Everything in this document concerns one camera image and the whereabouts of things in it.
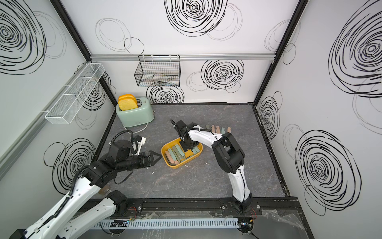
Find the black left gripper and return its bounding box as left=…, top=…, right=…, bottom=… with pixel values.
left=118, top=150, right=163, bottom=173

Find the yellow storage box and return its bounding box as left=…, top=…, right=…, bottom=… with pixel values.
left=161, top=138, right=203, bottom=169

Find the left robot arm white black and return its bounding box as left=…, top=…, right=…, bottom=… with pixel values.
left=10, top=130, right=162, bottom=239

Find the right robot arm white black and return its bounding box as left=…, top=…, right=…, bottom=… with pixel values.
left=174, top=122, right=252, bottom=211

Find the light green fruit knife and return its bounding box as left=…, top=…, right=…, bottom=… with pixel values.
left=175, top=144, right=186, bottom=158

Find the pink fruit knife in box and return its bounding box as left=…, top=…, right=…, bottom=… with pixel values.
left=165, top=150, right=175, bottom=166

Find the mint green toaster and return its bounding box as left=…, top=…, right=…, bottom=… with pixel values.
left=115, top=97, right=154, bottom=128

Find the yellow toast slice front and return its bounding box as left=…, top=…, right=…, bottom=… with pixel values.
left=118, top=98, right=138, bottom=111

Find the yellow toast slice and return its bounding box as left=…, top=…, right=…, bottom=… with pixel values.
left=118, top=94, right=136, bottom=101
left=118, top=98, right=138, bottom=111

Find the yellow toast slice rear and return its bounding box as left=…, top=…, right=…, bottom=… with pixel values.
left=118, top=94, right=136, bottom=101

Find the green handled fruit knife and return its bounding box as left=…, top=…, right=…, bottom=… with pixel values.
left=168, top=148, right=179, bottom=165

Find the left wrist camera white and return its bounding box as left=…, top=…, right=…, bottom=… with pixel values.
left=134, top=135, right=146, bottom=155

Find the white toaster power cable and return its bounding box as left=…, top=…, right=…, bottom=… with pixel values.
left=128, top=121, right=149, bottom=135

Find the black wire wall basket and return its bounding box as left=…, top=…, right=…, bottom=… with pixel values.
left=134, top=54, right=181, bottom=87

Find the white slotted cable duct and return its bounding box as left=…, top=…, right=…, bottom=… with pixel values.
left=91, top=218, right=239, bottom=230

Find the white mesh wall shelf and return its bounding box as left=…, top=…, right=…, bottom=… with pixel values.
left=45, top=63, right=105, bottom=124

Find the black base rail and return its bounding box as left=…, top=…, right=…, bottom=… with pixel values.
left=80, top=196, right=302, bottom=217

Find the aluminium wall rail back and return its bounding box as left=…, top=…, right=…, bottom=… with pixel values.
left=90, top=53, right=276, bottom=62

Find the aluminium wall rail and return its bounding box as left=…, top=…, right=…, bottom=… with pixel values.
left=1, top=61, right=90, bottom=180
left=90, top=53, right=276, bottom=62

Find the aluminium wall rail left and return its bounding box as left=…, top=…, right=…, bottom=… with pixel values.
left=1, top=61, right=90, bottom=180

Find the black corner frame post left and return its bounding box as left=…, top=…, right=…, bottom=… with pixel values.
left=50, top=0, right=117, bottom=107

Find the black corner frame post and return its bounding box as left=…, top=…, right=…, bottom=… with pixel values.
left=50, top=0, right=117, bottom=107
left=253, top=0, right=308, bottom=106

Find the black corner frame post right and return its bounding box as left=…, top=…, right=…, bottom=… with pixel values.
left=253, top=0, right=308, bottom=106

